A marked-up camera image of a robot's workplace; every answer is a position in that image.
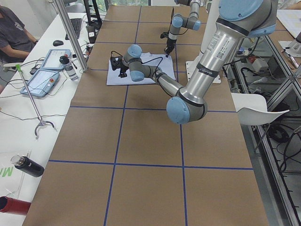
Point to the clear water bottle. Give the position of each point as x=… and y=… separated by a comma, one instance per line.
x=65, y=61

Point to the metal reacher grabber tool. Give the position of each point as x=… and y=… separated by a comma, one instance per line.
x=41, y=123

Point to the white plastic chair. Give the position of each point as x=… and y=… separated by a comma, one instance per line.
x=252, y=109

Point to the seated person grey shirt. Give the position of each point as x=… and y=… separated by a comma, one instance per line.
x=15, y=41

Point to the lower blue teach pendant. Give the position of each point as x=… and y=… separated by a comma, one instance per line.
x=42, y=82

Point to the upper blue teach pendant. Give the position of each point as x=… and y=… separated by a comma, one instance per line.
x=51, y=61

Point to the red thermos bottle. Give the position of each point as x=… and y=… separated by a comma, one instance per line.
x=14, y=206

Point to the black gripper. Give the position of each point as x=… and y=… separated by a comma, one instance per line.
x=169, y=44
x=122, y=68

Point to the black box with label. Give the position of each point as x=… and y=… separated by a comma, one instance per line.
x=91, y=34

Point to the aluminium frame post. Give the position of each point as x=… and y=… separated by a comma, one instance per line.
x=71, y=33

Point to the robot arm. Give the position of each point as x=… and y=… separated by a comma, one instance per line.
x=237, y=19
x=178, y=21

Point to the black computer mouse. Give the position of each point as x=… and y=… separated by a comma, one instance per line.
x=57, y=43

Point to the black thermos bottle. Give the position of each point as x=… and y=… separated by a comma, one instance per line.
x=27, y=165

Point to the black computer keyboard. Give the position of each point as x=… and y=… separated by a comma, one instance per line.
x=76, y=24

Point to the blue teach pendant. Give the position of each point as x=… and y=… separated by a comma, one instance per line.
x=42, y=82
x=51, y=61

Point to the light blue striped shirt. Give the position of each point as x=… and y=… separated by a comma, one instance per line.
x=136, y=78

